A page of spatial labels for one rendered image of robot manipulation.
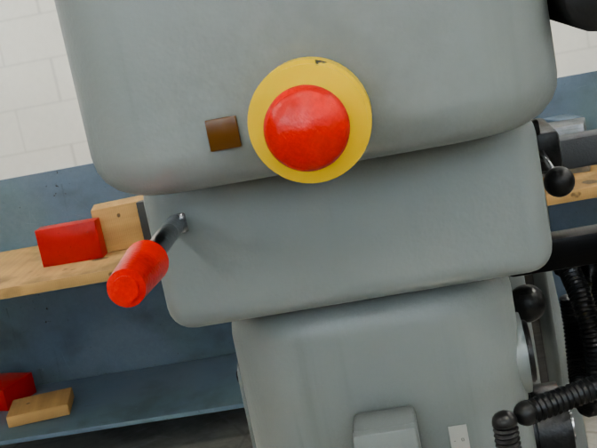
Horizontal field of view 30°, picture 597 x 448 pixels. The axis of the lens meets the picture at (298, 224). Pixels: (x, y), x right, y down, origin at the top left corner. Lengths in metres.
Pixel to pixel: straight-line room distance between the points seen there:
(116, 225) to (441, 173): 4.09
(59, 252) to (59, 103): 0.81
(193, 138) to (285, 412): 0.25
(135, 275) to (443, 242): 0.21
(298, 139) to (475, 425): 0.30
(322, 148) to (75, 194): 4.75
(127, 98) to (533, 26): 0.21
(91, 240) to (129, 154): 4.09
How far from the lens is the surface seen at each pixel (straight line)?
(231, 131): 0.56
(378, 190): 0.66
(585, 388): 0.63
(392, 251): 0.67
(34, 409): 4.95
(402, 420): 0.71
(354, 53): 0.55
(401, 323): 0.72
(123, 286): 0.54
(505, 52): 0.57
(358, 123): 0.54
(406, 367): 0.73
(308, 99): 0.51
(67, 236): 4.69
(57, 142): 5.24
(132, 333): 5.36
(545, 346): 1.22
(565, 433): 0.87
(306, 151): 0.51
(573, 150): 1.09
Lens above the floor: 1.83
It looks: 12 degrees down
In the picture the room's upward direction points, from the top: 11 degrees counter-clockwise
